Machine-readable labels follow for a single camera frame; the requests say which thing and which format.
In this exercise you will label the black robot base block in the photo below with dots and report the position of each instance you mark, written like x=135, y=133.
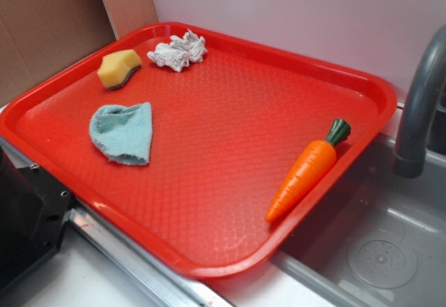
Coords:
x=34, y=210

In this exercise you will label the yellow green scrub sponge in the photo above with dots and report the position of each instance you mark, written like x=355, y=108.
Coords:
x=117, y=68

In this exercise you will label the red plastic tray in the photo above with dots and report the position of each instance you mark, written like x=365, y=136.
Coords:
x=226, y=132

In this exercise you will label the orange toy carrot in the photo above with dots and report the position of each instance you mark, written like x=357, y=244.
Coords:
x=311, y=166

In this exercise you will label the crumpled white paper towel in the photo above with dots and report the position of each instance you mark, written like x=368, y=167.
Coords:
x=180, y=52

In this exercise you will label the light blue cloth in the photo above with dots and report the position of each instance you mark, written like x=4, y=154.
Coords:
x=123, y=134

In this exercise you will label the light wooden board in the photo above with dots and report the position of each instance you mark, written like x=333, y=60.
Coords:
x=125, y=16

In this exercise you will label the grey toy sink basin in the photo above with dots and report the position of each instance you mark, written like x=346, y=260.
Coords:
x=375, y=239

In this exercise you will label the grey toy faucet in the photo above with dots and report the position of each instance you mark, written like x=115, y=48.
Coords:
x=422, y=125

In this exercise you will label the brown cardboard panel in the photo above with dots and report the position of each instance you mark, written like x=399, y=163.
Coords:
x=40, y=38

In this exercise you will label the silver metal rail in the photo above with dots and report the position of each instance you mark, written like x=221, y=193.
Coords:
x=162, y=286

